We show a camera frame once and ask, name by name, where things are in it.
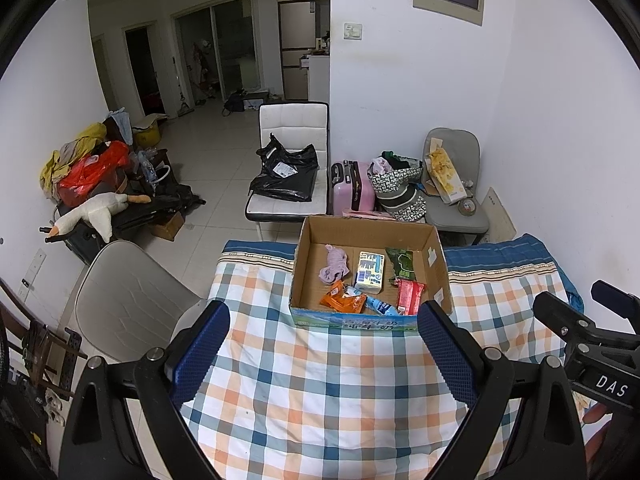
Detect light blue cloth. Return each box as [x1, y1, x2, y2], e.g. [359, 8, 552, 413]
[107, 107, 133, 146]

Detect red packet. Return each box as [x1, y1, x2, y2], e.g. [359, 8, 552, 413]
[395, 279, 427, 317]

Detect white wall outlet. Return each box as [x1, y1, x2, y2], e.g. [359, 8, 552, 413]
[17, 249, 47, 301]

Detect tall beige fridge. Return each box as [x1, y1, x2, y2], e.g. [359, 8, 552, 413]
[277, 0, 316, 101]

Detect small brown cardboard box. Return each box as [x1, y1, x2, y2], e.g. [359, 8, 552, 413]
[150, 210, 185, 241]

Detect black plastic bag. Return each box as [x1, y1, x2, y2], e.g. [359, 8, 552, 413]
[249, 133, 320, 203]

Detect dark wooden chair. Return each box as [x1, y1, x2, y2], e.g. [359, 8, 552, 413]
[0, 280, 85, 402]

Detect green packet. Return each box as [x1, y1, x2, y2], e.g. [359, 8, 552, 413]
[385, 246, 417, 281]

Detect white padded chair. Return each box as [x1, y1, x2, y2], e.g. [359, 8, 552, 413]
[244, 101, 331, 241]

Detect cream printed cloth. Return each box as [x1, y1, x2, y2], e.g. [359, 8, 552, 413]
[574, 389, 596, 426]

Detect beige flat board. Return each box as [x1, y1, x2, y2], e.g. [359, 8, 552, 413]
[481, 186, 517, 243]

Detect person's right hand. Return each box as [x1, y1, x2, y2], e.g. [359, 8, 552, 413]
[582, 400, 640, 467]

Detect purple cloth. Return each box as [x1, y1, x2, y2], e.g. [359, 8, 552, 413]
[318, 244, 351, 285]

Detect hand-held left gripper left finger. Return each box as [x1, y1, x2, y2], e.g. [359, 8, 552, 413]
[59, 299, 231, 480]

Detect striped dark bag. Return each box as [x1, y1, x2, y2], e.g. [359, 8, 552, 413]
[375, 182, 427, 222]

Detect grey shell chair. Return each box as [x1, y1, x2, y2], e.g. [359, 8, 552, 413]
[65, 240, 208, 366]

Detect plaid blanket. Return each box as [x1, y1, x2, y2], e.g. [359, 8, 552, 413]
[177, 232, 587, 480]

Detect white goose plush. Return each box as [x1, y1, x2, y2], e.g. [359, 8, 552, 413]
[46, 192, 152, 243]

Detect yellow cloth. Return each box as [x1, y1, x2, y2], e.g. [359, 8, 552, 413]
[40, 122, 108, 196]

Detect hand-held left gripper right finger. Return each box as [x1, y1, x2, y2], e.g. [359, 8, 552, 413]
[416, 300, 589, 480]

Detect white cabinet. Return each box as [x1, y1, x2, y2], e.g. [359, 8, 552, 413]
[306, 55, 331, 103]

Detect white tissue pack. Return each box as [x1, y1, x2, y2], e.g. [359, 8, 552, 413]
[354, 251, 386, 295]

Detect black floor bag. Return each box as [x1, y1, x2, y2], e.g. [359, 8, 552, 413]
[222, 89, 248, 113]

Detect yellow printed flat box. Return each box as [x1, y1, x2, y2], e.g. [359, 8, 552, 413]
[424, 147, 473, 206]

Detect yellow bin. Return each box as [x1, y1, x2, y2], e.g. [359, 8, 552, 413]
[131, 112, 168, 147]

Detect orange snack packet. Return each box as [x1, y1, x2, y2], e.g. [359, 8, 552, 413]
[320, 281, 368, 313]

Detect red plastic bag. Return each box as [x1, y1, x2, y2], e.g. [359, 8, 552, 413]
[56, 141, 132, 207]

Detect black luggage pile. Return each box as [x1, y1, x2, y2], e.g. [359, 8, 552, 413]
[50, 147, 207, 266]

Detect patterned tote bag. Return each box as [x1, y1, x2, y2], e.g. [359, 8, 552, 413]
[368, 157, 423, 196]

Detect blue tube packet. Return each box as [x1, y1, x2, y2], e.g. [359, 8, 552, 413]
[345, 285, 401, 316]

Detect black equipment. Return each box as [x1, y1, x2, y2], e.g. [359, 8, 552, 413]
[0, 370, 57, 480]

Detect pink suitcase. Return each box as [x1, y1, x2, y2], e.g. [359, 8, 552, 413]
[330, 160, 376, 217]

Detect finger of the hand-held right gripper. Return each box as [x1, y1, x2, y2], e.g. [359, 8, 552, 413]
[591, 280, 640, 319]
[532, 291, 603, 356]

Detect grey fabric chair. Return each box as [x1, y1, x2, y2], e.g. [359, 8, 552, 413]
[422, 127, 491, 247]

